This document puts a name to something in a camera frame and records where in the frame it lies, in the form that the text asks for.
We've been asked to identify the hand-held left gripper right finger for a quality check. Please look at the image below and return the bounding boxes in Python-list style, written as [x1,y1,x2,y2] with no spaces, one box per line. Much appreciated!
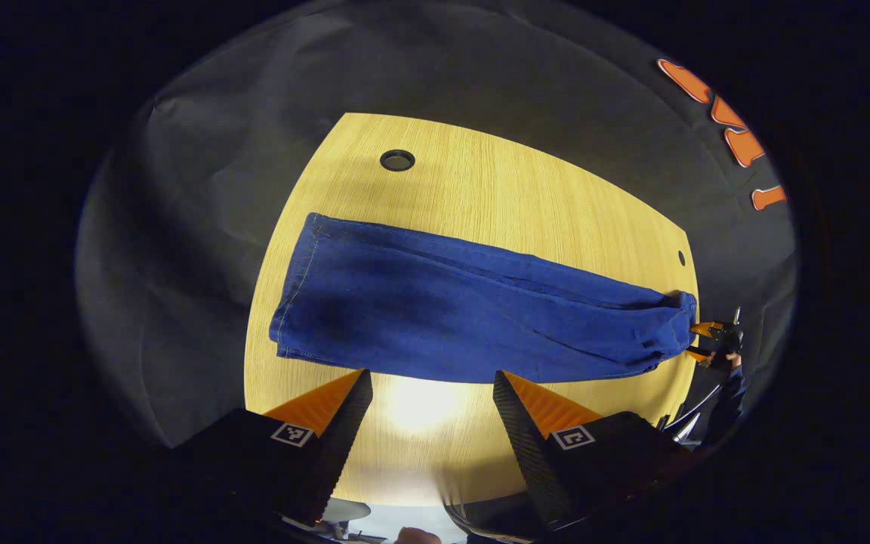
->
[493,370,681,530]

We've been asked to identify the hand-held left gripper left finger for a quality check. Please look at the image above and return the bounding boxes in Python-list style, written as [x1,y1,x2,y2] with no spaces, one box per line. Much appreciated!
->
[171,369,374,530]

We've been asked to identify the blue denim jeans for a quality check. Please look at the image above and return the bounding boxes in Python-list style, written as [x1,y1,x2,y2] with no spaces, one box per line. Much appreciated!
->
[269,212,699,384]

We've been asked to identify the black backdrop cloth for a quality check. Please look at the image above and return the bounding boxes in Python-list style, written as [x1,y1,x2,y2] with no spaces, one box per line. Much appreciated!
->
[75,0,798,450]

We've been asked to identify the grey cable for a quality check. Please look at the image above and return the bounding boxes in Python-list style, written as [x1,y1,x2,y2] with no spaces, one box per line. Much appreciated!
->
[662,384,724,444]

